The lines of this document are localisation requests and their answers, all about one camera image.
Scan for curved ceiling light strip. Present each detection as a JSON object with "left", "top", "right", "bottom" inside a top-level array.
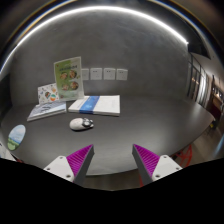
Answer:
[{"left": 0, "top": 5, "right": 190, "bottom": 75}]

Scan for round landscape mouse pad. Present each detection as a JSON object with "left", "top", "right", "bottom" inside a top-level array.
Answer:
[{"left": 7, "top": 125, "right": 26, "bottom": 151}]

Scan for white wall socket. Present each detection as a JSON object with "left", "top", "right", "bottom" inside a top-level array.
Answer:
[
  {"left": 103, "top": 68, "right": 116, "bottom": 80},
  {"left": 82, "top": 68, "right": 89, "bottom": 81},
  {"left": 116, "top": 69, "right": 128, "bottom": 81},
  {"left": 90, "top": 68, "right": 102, "bottom": 80}
]

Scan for green standing menu sign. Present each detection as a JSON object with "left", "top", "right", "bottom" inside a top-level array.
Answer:
[{"left": 54, "top": 57, "right": 84, "bottom": 101}]

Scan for white book with blue band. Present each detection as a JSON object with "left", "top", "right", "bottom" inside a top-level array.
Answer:
[{"left": 68, "top": 95, "right": 120, "bottom": 116}]

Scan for small white illustrated card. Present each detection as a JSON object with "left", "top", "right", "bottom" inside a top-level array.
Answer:
[{"left": 38, "top": 83, "right": 59, "bottom": 104}]

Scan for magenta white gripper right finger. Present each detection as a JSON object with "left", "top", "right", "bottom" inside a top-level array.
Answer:
[{"left": 132, "top": 144, "right": 181, "bottom": 185}]

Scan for grey landscape cover book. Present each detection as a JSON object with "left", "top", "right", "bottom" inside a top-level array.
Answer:
[{"left": 27, "top": 101, "right": 67, "bottom": 121}]

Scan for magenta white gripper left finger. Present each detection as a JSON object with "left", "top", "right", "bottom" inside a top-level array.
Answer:
[{"left": 44, "top": 145, "right": 94, "bottom": 186}]

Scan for white grey computer mouse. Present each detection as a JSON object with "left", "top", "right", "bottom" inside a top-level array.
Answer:
[{"left": 69, "top": 118, "right": 94, "bottom": 131}]

